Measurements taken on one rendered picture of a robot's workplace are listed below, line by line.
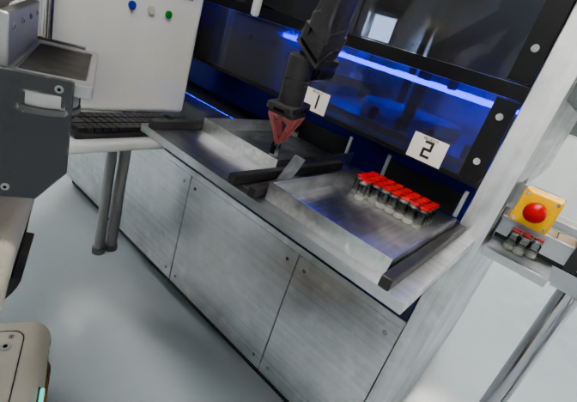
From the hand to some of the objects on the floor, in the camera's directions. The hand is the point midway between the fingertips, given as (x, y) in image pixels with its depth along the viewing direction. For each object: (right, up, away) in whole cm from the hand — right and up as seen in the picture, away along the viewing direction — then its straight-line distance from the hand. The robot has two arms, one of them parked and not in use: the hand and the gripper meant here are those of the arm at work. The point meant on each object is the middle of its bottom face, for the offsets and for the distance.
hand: (280, 139), depth 90 cm
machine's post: (+18, -100, +29) cm, 106 cm away
